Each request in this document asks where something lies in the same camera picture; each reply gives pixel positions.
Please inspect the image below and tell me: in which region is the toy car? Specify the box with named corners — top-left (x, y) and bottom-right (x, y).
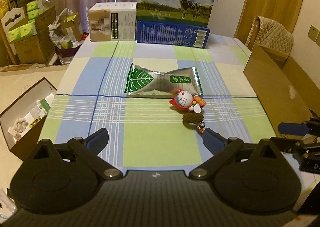
top-left (197, 121), bottom-right (206, 133)

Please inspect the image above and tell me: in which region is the large cardboard box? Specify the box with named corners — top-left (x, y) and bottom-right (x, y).
top-left (244, 44), bottom-right (319, 137)

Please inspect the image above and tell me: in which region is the red Doraemon figurine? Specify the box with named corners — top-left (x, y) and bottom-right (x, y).
top-left (169, 89), bottom-right (206, 114)

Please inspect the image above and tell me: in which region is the open brown floor box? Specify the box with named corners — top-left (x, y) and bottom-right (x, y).
top-left (1, 77), bottom-right (57, 161)

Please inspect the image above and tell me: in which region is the plaid bed sheet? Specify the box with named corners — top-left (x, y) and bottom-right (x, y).
top-left (38, 34), bottom-right (298, 170)

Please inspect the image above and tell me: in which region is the silver green tea packet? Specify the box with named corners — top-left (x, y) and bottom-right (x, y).
top-left (124, 64), bottom-right (203, 98)

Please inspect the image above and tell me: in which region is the quilted beige chair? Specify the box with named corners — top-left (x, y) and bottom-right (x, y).
top-left (245, 16), bottom-right (294, 54)

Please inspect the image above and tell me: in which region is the silver bag of trash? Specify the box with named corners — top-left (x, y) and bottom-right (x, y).
top-left (48, 8), bottom-right (88, 65)

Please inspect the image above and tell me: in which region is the white beige product box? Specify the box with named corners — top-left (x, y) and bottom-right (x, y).
top-left (88, 2), bottom-right (137, 42)

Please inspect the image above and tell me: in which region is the cardboard box with tissue packs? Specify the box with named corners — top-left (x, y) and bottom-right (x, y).
top-left (1, 0), bottom-right (56, 64)

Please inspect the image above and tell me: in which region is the blue milk carton box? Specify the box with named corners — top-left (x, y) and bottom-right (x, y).
top-left (136, 0), bottom-right (214, 48)

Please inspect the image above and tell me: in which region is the yellow plastic bag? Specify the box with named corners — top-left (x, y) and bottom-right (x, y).
top-left (0, 0), bottom-right (10, 19)

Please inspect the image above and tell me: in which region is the wall power socket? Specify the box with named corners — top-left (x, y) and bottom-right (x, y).
top-left (308, 25), bottom-right (320, 46)

